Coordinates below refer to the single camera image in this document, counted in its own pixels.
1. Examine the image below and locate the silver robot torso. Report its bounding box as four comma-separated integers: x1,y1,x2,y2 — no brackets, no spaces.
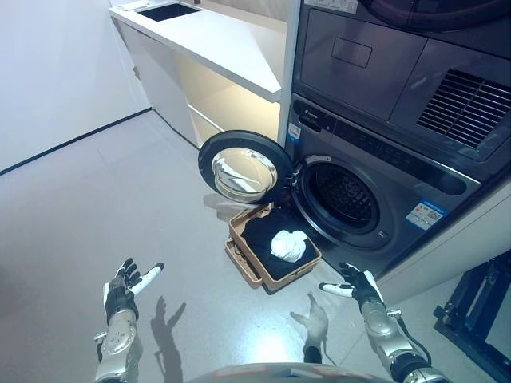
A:
191,361,384,383

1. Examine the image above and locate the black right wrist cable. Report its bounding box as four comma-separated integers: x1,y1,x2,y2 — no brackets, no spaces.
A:
393,310,433,369

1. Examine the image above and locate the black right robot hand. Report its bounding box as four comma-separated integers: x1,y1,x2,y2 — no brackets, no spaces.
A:
319,262,386,309

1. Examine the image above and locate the white garment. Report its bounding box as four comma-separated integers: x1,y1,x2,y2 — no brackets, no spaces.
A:
271,229,309,263

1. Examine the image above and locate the black garment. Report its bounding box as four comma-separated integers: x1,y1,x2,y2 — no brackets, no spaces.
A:
242,209,320,282

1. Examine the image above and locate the white vertical cabinet panel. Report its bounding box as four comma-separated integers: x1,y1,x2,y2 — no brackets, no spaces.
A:
277,0,303,147

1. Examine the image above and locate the brown woven laundry basket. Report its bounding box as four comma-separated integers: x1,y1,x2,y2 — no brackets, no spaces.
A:
224,202,323,291

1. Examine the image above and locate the grey front-load washing machine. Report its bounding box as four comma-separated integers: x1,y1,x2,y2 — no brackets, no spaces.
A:
285,92,482,280

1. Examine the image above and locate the grey stacked dryer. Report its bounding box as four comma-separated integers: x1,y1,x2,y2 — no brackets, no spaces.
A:
293,0,511,163

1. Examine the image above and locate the black metal frame cart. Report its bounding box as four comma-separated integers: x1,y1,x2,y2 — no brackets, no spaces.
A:
434,251,511,362

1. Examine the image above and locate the black recessed sink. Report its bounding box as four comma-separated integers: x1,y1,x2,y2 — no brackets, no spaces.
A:
135,2,204,23

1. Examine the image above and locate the black baseboard strip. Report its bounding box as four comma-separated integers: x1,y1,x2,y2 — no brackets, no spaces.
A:
0,106,153,176

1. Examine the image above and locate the round washing machine door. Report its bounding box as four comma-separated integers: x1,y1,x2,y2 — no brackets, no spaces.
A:
198,131,295,207

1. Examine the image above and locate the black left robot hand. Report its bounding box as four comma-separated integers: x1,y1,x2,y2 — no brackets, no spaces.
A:
102,258,165,317

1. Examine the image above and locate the blue energy label sticker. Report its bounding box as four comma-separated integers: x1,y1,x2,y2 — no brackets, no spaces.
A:
406,201,446,231

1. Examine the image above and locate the white appliance surround cabinet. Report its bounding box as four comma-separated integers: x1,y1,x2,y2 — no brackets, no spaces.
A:
377,171,511,297

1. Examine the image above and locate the white counter cabinet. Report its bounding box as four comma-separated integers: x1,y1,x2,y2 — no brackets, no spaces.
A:
109,0,289,149

